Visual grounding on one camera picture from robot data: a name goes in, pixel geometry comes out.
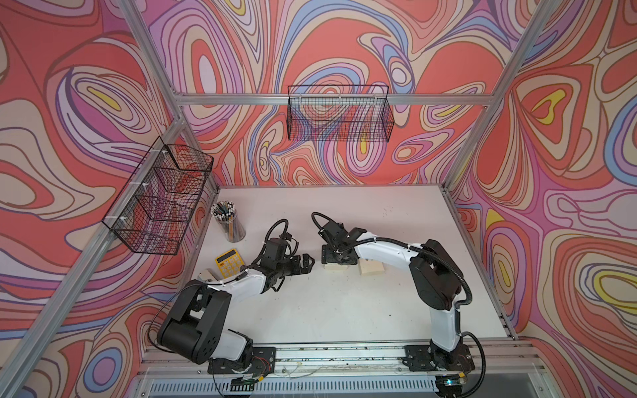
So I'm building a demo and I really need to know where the left wire basket black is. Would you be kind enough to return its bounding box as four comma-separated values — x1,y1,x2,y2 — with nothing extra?
102,139,214,255

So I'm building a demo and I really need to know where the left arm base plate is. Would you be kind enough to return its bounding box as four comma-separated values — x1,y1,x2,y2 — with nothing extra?
207,346,277,376

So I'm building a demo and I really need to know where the wire basket black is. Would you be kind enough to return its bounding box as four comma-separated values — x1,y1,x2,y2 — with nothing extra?
286,83,395,143
102,139,214,255

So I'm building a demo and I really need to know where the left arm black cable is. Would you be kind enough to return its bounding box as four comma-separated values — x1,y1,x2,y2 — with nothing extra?
146,218,300,354

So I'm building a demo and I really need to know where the back wire basket black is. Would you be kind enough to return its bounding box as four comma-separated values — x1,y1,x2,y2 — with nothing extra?
286,83,395,143

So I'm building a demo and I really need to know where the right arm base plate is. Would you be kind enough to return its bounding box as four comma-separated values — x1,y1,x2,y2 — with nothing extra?
401,343,475,373

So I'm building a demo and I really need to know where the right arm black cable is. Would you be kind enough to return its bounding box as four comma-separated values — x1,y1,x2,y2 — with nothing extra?
310,211,488,398

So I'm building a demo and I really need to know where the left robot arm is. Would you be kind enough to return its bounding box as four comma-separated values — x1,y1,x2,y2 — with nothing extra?
156,236,315,366

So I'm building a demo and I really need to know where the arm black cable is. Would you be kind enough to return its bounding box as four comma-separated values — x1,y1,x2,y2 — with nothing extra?
310,211,488,398
146,218,300,354

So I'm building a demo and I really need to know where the cup of coloured pencils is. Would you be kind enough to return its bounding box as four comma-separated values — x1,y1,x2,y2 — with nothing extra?
212,201,246,243

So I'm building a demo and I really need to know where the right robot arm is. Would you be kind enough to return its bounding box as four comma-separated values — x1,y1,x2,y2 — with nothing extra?
318,221,474,371

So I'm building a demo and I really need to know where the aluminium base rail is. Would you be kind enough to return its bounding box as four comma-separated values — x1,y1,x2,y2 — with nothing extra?
126,339,560,397

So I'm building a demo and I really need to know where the cream lotus box far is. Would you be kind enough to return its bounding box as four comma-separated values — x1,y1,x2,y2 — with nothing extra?
323,264,348,272

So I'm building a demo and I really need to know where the yellow calculator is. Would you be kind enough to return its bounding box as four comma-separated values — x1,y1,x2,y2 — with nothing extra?
215,249,246,279

